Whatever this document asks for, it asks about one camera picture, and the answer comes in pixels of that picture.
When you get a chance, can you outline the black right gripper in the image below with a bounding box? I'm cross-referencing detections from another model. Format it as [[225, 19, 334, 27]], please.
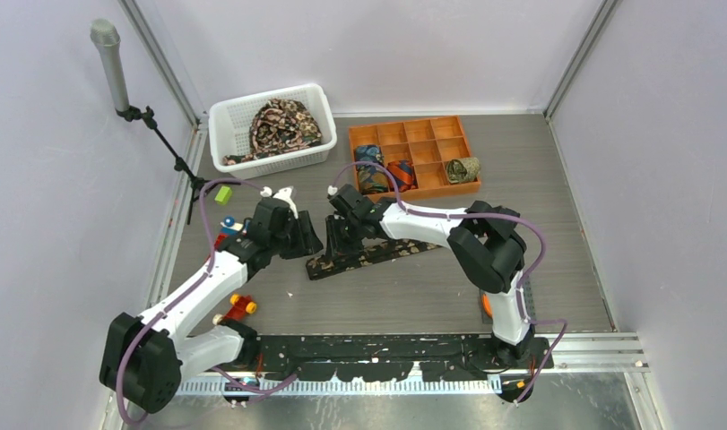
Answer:
[[325, 214, 364, 263]]

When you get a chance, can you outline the black gold floral tie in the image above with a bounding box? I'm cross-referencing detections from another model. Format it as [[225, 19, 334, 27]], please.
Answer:
[[306, 239, 440, 280]]

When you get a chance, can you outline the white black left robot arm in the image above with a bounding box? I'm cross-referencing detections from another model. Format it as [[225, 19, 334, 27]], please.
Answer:
[[99, 195, 323, 414]]

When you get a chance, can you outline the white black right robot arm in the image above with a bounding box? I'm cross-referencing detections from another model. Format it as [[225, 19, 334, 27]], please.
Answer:
[[327, 185, 534, 368]]

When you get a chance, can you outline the pile of floral ties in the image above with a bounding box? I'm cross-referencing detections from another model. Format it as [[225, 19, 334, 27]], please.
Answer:
[[222, 99, 323, 166]]

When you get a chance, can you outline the navy floral rolled tie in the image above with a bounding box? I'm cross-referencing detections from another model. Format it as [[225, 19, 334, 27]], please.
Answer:
[[356, 165, 390, 194]]

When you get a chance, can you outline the red white toy block truck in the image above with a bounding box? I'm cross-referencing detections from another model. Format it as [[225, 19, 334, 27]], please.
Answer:
[[213, 216, 249, 250]]

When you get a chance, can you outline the small red toy car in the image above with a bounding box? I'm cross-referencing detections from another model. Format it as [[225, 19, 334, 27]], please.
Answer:
[[212, 294, 257, 325]]

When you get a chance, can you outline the teal navy rolled tie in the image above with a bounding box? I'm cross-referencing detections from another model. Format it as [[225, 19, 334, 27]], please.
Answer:
[[353, 144, 384, 171]]

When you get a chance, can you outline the orange navy striped rolled tie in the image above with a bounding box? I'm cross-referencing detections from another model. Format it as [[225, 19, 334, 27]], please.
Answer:
[[386, 159, 418, 192]]

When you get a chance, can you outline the green toy block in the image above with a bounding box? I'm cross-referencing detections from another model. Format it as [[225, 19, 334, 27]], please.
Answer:
[[214, 185, 233, 205]]

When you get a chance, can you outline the orange wooden divided tray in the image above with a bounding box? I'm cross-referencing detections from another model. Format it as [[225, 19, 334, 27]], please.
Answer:
[[348, 116, 481, 201]]

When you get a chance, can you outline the green patterned rolled tie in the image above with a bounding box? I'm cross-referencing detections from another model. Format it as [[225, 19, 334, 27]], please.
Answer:
[[446, 157, 481, 185]]

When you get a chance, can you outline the white plastic basket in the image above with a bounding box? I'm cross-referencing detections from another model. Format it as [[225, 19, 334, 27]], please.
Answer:
[[209, 83, 337, 179]]

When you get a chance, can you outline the orange curved toy piece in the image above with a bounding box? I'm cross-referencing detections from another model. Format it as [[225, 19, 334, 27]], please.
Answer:
[[480, 294, 493, 318]]

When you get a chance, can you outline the grey studded baseplate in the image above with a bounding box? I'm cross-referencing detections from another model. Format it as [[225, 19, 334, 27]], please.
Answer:
[[479, 279, 537, 324]]

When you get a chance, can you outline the black microphone tripod stand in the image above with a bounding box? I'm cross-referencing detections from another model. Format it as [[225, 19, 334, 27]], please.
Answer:
[[116, 105, 229, 225]]

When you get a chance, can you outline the grey microphone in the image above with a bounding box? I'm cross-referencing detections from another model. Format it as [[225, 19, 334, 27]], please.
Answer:
[[90, 18, 130, 115]]

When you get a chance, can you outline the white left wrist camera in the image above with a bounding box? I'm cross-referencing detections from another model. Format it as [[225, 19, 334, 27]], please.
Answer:
[[273, 186, 299, 219]]

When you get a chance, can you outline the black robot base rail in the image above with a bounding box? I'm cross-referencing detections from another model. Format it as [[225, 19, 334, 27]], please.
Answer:
[[221, 334, 553, 383]]

